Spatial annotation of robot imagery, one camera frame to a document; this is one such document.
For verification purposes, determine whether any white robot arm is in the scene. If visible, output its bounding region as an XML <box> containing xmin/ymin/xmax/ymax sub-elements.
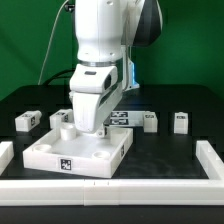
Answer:
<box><xmin>70</xmin><ymin>0</ymin><xmax>163</xmax><ymax>133</ymax></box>

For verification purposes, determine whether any white cable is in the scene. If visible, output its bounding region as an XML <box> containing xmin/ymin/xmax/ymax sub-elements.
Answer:
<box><xmin>37</xmin><ymin>0</ymin><xmax>69</xmax><ymax>86</ymax></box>

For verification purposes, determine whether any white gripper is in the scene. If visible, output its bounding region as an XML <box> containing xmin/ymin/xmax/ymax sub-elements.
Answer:
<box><xmin>71</xmin><ymin>84</ymin><xmax>122</xmax><ymax>137</ymax></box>

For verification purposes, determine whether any white marker tag sheet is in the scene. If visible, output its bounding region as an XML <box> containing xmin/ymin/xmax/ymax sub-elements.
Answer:
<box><xmin>105</xmin><ymin>111</ymin><xmax>143</xmax><ymax>127</ymax></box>

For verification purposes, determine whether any white U-shaped obstacle fence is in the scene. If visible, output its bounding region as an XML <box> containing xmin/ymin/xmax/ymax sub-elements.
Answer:
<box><xmin>0</xmin><ymin>141</ymin><xmax>224</xmax><ymax>206</ymax></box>

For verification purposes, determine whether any black cable bundle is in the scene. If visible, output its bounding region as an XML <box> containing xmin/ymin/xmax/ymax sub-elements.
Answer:
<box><xmin>43</xmin><ymin>68</ymin><xmax>77</xmax><ymax>87</ymax></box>

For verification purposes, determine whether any white square tabletop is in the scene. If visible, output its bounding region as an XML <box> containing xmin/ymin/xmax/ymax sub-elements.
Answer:
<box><xmin>23</xmin><ymin>124</ymin><xmax>133</xmax><ymax>178</ymax></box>

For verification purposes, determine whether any black camera stand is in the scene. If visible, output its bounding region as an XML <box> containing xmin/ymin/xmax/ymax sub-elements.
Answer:
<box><xmin>65</xmin><ymin>2</ymin><xmax>75</xmax><ymax>13</ymax></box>

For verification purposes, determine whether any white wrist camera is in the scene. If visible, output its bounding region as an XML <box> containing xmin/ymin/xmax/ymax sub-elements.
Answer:
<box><xmin>70</xmin><ymin>64</ymin><xmax>118</xmax><ymax>94</ymax></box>

